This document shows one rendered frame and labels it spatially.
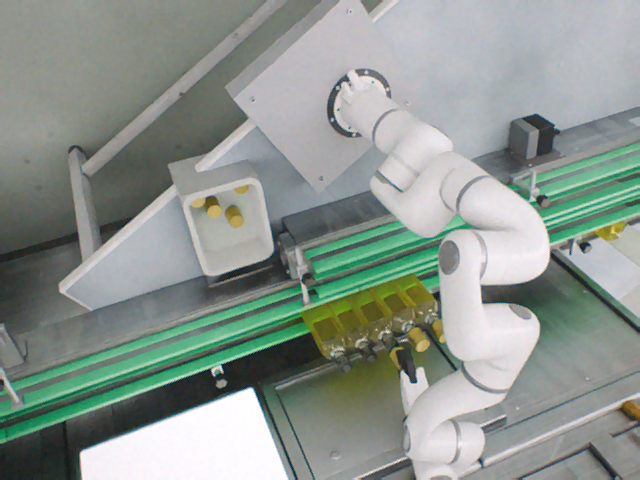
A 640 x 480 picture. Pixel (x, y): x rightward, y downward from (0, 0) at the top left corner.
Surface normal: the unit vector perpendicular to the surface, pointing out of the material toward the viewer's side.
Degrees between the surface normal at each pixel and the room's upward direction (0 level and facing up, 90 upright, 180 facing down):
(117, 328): 90
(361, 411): 90
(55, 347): 90
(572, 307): 90
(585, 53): 0
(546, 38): 0
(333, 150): 2
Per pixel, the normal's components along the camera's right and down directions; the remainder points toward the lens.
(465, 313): -0.67, -0.02
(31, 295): -0.10, -0.78
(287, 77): 0.41, 0.53
